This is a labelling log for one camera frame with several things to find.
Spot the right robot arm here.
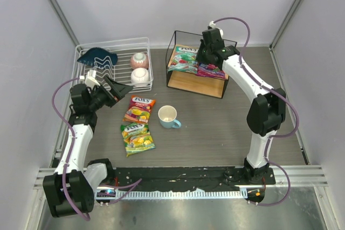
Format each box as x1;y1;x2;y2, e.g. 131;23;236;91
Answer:
196;27;286;183

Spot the pink ceramic bowl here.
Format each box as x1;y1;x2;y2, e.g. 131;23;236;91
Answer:
130;52;149;69

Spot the white ceramic bowl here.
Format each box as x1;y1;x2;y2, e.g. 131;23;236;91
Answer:
130;67;150;84

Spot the white wire dish rack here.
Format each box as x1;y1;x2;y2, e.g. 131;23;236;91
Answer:
72;37;154;93

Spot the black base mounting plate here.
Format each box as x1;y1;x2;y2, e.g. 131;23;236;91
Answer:
102;166;276;192

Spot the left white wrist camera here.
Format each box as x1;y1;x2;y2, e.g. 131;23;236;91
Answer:
79;69;100;89

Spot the white slotted cable duct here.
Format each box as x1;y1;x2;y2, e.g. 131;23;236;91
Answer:
123;189;247;200

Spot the black wood two-tier shelf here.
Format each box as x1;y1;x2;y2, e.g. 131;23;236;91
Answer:
165;30;229;99

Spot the orange fruits candy bag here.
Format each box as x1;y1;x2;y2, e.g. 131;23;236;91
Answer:
123;95;156;124

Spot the purple berries candy bag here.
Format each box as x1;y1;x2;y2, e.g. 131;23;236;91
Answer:
196;63;226;79

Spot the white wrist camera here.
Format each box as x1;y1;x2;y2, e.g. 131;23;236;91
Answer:
79;69;100;89
208;21;224;37

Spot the teal mint candy bag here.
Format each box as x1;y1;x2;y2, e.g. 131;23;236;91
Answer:
168;45;198;74

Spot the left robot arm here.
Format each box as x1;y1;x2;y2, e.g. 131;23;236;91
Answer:
43;76;133;221

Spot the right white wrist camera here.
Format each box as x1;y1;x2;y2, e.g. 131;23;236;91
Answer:
208;21;224;37

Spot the green spring tea candy bag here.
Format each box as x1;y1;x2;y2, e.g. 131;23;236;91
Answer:
120;123;155;157

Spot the dark blue plate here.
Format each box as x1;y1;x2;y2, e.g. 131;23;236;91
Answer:
77;47;118;69

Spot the light blue mug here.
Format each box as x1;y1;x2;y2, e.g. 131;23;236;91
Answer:
158;105;182;129

